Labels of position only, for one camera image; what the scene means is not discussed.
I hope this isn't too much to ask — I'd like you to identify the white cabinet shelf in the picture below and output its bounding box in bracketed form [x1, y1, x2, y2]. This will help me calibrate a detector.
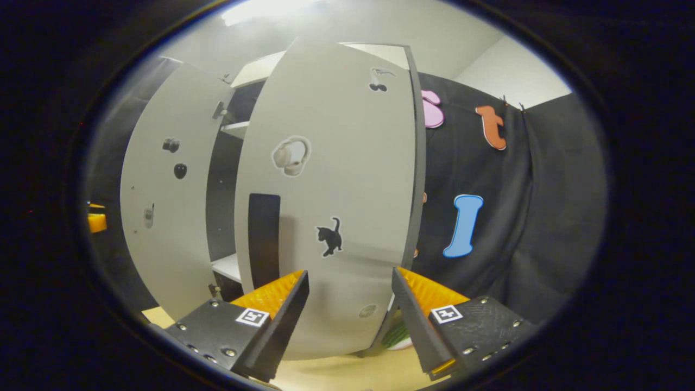
[221, 120, 251, 140]
[210, 252, 243, 283]

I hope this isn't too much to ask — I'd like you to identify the white cabinet door cat sticker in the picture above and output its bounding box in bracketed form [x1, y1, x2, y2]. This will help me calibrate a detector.
[234, 37, 427, 361]

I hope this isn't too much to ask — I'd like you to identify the grey and white cabinet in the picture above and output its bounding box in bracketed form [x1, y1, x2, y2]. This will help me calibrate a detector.
[119, 37, 427, 361]

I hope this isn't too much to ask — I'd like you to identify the black backdrop cloth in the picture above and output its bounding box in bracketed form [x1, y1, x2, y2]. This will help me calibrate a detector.
[81, 54, 606, 327]

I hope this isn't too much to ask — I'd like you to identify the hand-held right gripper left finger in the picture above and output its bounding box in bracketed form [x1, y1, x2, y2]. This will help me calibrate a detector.
[166, 269, 311, 383]

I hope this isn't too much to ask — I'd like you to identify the black door handle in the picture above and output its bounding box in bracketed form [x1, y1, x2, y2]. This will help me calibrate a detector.
[248, 193, 282, 290]

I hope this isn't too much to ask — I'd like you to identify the green striped ball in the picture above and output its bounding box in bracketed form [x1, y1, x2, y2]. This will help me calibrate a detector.
[381, 320, 414, 351]

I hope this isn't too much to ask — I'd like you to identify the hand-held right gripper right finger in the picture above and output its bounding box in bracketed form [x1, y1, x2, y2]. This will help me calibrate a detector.
[390, 266, 536, 381]

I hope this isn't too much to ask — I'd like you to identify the white cabinet door camera sticker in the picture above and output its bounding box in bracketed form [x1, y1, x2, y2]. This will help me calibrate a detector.
[119, 62, 236, 321]

